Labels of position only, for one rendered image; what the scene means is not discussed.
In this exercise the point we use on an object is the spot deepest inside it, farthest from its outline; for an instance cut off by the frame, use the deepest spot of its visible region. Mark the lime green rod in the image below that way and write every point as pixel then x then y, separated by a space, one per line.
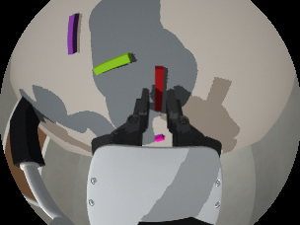
pixel 112 63

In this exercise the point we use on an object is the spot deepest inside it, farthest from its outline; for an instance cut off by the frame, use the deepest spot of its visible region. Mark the red rod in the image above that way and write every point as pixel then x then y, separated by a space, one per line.
pixel 159 81

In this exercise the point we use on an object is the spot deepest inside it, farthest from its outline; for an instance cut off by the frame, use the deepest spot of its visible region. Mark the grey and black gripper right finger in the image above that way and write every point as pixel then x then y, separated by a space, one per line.
pixel 187 135

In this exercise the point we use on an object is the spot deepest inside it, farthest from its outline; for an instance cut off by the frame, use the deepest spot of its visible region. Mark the magenta rod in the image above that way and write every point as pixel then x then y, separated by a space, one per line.
pixel 159 137

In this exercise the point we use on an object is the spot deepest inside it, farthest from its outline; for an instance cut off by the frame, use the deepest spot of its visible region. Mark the purple rod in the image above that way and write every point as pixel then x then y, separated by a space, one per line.
pixel 72 33

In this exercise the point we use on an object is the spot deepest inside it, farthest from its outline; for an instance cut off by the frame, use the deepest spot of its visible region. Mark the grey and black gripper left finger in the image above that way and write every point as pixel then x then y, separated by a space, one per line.
pixel 129 132

